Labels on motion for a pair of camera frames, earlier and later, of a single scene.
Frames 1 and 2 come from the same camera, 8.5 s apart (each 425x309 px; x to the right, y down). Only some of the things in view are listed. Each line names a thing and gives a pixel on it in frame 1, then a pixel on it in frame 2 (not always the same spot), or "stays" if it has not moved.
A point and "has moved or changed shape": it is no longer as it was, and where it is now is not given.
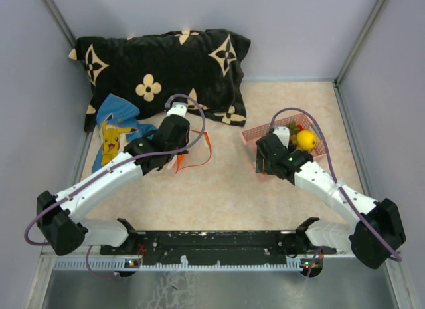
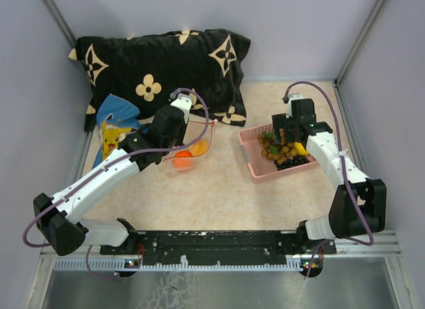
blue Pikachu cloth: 119,127 stays
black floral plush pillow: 147,70 stays
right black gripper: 262,165 to 281,121
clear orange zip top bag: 199,153 has moved or changed shape
